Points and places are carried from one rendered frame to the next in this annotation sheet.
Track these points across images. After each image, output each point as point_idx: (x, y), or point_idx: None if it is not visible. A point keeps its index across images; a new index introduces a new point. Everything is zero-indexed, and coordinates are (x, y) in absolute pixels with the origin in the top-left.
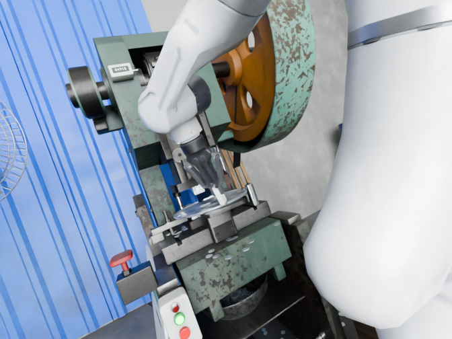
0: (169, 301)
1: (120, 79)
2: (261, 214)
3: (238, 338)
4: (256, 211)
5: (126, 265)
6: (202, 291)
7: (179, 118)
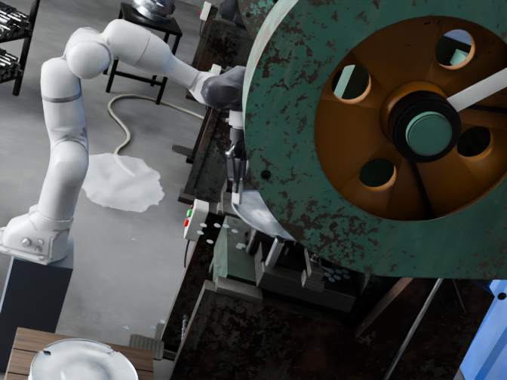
0: (196, 201)
1: None
2: (257, 274)
3: None
4: (259, 265)
5: None
6: (218, 240)
7: (198, 99)
